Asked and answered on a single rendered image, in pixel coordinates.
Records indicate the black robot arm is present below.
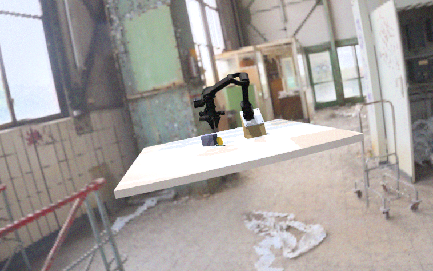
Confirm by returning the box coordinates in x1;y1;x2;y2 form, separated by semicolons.
193;72;255;121

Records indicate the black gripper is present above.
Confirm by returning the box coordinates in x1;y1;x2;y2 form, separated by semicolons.
199;105;225;129

